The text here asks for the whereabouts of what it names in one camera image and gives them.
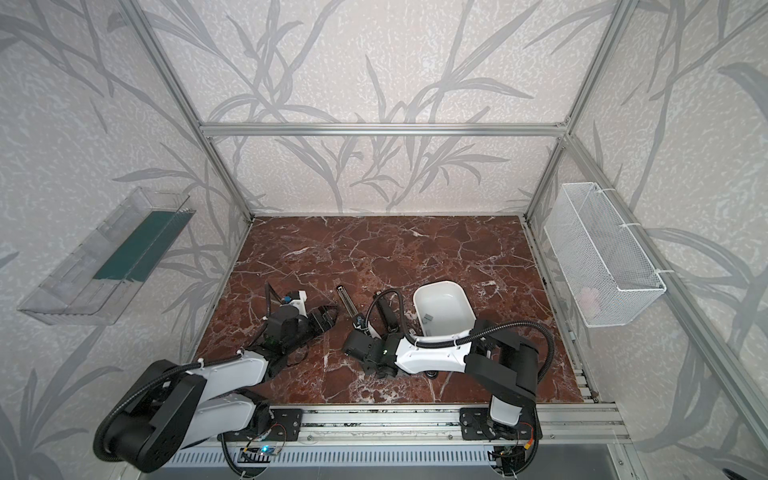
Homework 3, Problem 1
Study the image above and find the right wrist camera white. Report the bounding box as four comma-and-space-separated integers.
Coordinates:
353, 314, 369, 335

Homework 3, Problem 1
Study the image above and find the green circuit board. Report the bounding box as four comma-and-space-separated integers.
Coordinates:
241, 445, 283, 462

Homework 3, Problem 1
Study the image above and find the clear plastic wall bin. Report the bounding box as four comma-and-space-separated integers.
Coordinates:
18, 187, 196, 326

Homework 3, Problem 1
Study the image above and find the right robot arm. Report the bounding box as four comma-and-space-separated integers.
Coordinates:
342, 320, 555, 428

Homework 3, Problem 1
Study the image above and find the aluminium front rail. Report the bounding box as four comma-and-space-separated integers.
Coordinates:
125, 403, 631, 449

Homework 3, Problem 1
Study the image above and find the white plastic tray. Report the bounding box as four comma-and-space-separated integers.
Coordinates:
413, 281, 476, 337

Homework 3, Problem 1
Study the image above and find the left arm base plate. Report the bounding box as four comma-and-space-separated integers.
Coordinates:
240, 408, 304, 442

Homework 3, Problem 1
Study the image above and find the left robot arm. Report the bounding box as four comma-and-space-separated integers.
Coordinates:
92, 304, 338, 473

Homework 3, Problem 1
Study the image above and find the white wire mesh basket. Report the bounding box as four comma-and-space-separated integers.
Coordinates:
544, 182, 667, 328

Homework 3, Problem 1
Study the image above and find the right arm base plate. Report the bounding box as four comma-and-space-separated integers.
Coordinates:
459, 407, 542, 442

